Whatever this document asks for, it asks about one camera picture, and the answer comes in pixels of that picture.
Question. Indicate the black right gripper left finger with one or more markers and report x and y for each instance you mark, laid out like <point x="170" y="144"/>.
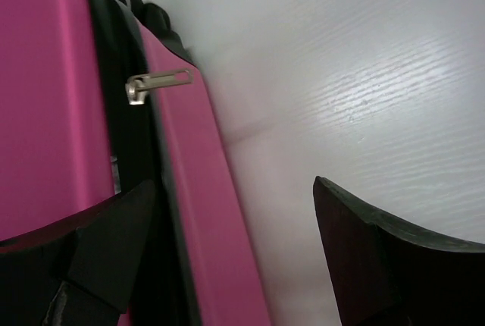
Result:
<point x="79" y="270"/>

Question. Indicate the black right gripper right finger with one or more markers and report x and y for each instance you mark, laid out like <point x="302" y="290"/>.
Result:
<point x="388" y="271"/>

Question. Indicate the pink kids suitcase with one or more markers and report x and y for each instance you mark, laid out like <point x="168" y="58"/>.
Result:
<point x="98" y="96"/>

